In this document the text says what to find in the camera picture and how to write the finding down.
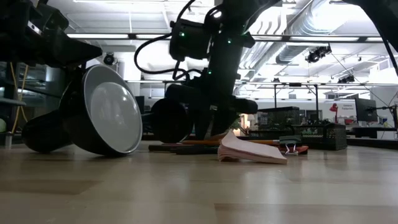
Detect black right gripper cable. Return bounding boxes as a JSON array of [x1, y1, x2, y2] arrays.
[[133, 0, 203, 80]]

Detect black round lamp base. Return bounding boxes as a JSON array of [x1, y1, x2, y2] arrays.
[[150, 96, 195, 144]]

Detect silver ceiling air duct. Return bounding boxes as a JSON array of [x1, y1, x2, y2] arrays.
[[248, 0, 346, 65]]

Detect black ceiling track lights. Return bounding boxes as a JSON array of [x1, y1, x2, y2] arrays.
[[305, 45, 333, 64], [338, 74, 356, 85]]

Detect red desk lamp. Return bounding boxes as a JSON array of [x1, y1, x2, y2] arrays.
[[329, 103, 339, 124]]

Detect white lamp bulb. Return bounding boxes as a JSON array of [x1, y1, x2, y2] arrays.
[[90, 81, 142, 153]]

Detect long ceiling light strip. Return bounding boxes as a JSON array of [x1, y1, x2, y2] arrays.
[[67, 33, 130, 40], [289, 36, 360, 42], [136, 34, 171, 40]]

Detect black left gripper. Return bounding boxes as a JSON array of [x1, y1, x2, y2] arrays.
[[18, 18, 103, 68]]

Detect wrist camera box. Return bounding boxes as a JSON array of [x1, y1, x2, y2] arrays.
[[164, 83, 200, 105], [39, 2, 70, 32]]

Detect black table frame rail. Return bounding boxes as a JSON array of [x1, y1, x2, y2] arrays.
[[141, 133, 398, 151]]

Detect black mesh desk organizer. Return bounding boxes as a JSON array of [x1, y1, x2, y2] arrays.
[[248, 106, 348, 151]]

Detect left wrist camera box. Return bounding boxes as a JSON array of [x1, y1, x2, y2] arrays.
[[39, 2, 70, 32]]

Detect black ceiling camera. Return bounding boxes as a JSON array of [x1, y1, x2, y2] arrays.
[[103, 52, 116, 67]]

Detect yellow cable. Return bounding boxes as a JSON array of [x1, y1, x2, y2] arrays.
[[9, 62, 29, 134]]

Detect dark tray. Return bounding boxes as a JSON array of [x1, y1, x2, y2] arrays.
[[148, 143, 218, 153]]

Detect pink sticky note pad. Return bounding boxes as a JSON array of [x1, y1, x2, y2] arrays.
[[217, 129, 289, 165]]

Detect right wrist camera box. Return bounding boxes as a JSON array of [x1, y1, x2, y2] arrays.
[[164, 83, 200, 105]]

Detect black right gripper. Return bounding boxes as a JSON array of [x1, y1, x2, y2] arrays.
[[191, 70, 259, 141]]

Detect black office desk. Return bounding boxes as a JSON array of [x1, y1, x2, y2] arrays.
[[351, 126, 398, 139]]

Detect black metal frame stand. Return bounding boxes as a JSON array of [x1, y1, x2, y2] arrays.
[[272, 82, 320, 110]]

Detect black computer monitor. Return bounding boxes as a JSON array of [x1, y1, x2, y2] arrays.
[[354, 98, 379, 123]]

